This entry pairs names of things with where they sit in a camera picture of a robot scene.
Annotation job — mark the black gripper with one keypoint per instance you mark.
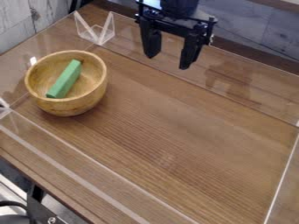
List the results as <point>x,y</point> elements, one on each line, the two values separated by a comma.
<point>174,12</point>

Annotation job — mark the wooden bowl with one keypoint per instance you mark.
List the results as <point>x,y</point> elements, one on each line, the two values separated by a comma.
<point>86,90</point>

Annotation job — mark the green rectangular stick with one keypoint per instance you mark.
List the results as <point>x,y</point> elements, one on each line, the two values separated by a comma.
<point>62,84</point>

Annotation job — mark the clear acrylic corner bracket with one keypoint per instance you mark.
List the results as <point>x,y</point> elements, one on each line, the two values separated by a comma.
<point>96,34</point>

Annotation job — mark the clear acrylic tray wall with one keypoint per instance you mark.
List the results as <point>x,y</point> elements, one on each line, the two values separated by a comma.
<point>152,160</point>

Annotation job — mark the black table leg bracket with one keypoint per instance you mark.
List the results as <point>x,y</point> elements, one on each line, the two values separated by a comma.
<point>40,212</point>

